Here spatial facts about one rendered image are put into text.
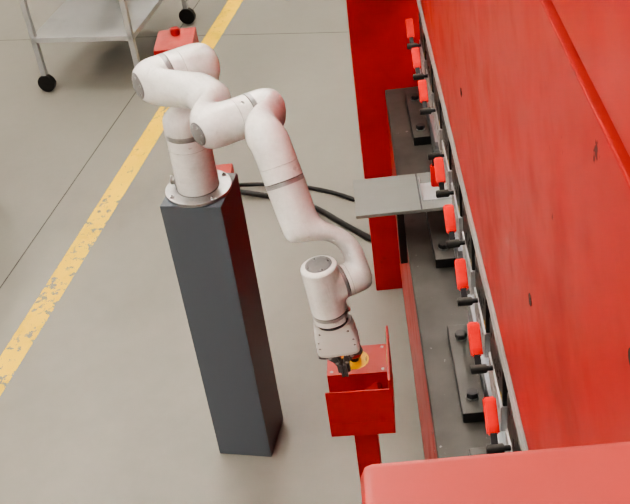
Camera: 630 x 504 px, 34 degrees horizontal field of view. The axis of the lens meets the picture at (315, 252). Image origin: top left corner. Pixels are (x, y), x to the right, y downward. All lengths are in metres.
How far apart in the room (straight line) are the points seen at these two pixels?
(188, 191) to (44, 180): 2.42
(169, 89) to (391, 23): 1.08
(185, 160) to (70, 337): 1.51
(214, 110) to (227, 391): 1.20
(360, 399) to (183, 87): 0.88
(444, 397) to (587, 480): 2.07
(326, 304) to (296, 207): 0.23
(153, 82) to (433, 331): 0.95
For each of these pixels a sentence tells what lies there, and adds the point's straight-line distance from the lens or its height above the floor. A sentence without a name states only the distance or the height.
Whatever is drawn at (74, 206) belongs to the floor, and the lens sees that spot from 5.01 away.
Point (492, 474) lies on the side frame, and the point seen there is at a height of 2.30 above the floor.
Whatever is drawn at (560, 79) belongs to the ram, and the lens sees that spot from 1.07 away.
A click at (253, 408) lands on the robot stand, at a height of 0.22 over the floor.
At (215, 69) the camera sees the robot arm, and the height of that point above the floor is 1.36.
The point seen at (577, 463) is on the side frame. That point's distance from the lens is 0.34.
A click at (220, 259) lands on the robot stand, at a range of 3.00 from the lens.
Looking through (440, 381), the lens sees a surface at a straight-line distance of 2.44.
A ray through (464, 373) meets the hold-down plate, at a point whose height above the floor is 0.91.
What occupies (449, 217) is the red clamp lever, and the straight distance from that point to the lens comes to 2.28.
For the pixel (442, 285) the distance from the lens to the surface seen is 2.71.
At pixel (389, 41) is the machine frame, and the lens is 3.56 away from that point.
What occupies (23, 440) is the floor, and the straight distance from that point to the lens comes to 3.86.
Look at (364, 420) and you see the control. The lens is 2.59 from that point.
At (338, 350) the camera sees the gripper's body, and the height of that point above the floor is 0.92.
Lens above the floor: 2.55
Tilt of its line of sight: 36 degrees down
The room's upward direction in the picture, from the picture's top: 8 degrees counter-clockwise
